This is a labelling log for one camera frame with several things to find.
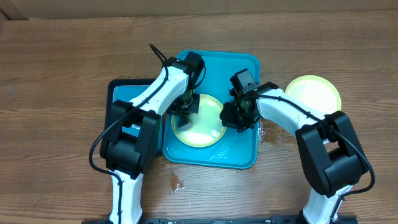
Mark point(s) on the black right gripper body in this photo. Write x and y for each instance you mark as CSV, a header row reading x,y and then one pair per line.
x,y
237,117

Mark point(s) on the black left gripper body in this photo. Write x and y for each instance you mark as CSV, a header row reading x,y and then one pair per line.
x,y
186,104

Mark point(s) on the yellow plate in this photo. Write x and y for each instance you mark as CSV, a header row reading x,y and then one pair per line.
x,y
315,92
205,127

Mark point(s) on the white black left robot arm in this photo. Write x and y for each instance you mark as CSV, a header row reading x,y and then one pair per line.
x,y
127,156

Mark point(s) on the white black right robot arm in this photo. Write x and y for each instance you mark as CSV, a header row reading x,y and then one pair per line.
x,y
331,155

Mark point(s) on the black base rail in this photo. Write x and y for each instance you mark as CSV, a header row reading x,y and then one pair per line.
x,y
275,219

